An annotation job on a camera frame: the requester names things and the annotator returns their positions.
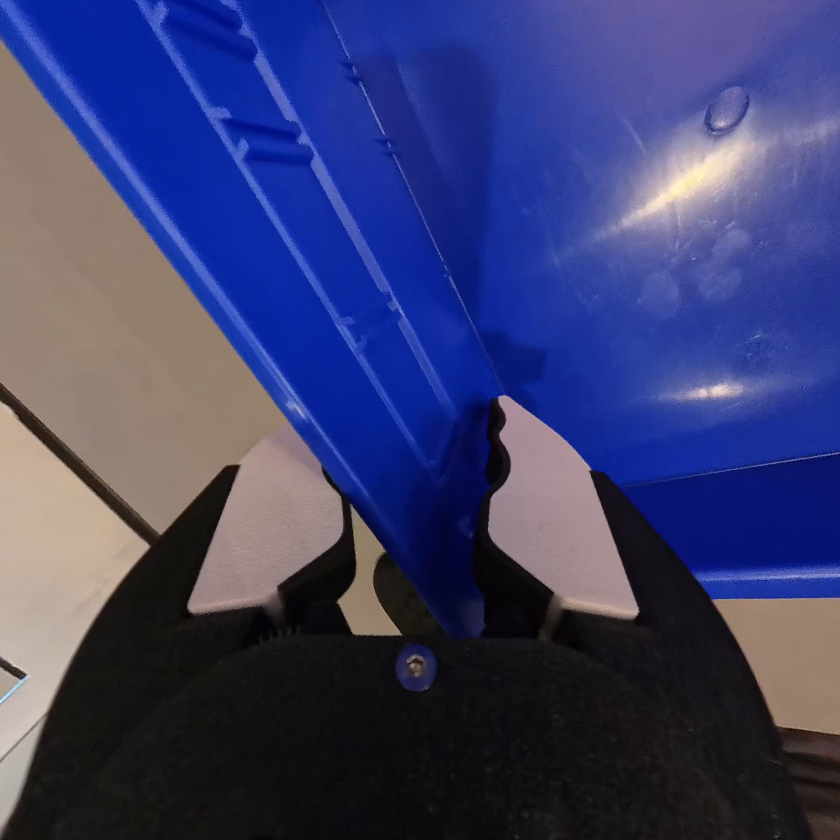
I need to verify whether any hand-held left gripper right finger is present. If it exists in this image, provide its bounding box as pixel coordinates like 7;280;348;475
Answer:
474;395;641;639

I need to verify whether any blue plastic bin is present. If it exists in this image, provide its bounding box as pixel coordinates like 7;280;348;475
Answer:
0;0;840;639

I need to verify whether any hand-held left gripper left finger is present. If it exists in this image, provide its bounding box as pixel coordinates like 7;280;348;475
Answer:
187;423;357;634

